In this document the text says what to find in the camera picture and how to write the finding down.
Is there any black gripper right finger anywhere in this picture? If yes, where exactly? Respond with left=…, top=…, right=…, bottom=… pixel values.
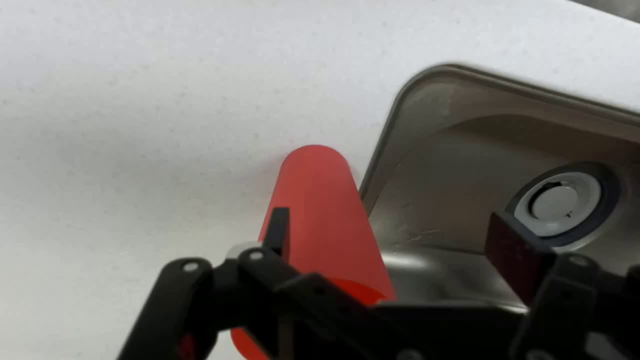
left=484, top=212, right=640, bottom=360

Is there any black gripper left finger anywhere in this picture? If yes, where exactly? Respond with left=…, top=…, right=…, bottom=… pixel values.
left=116, top=207, right=375, bottom=360

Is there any red plastic cup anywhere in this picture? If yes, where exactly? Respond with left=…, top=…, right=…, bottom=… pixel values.
left=231, top=144, right=398, bottom=360

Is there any stainless steel sink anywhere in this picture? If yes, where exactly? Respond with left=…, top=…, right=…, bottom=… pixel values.
left=361, top=63, right=640, bottom=312

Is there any sink drain strainer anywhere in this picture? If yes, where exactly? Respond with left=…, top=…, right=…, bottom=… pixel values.
left=507, top=161, right=622, bottom=245

